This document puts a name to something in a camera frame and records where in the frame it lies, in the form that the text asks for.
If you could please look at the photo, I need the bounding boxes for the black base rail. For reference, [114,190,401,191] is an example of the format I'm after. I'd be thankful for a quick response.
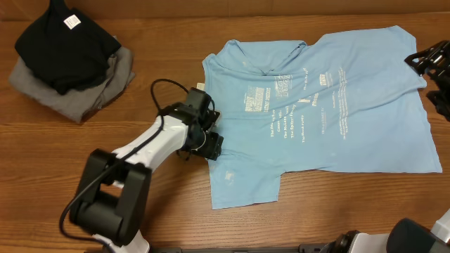
[101,242,328,253]

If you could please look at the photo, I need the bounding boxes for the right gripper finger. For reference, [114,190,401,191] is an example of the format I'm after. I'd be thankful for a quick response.
[404,40,449,76]
[426,90,450,122]

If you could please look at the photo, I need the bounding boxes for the folded black t-shirt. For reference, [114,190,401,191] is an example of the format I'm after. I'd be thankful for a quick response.
[15,0,121,95]

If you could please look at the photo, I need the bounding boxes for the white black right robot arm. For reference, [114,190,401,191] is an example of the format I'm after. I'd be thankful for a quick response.
[298,40,449,253]

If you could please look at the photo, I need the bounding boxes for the folded grey t-shirt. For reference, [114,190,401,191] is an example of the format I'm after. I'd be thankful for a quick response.
[8,46,134,123]

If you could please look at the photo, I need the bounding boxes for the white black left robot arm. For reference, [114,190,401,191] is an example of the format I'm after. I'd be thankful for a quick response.
[59,100,223,252]

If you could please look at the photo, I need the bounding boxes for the light blue printed t-shirt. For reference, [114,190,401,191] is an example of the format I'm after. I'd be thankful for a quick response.
[202,26,442,209]

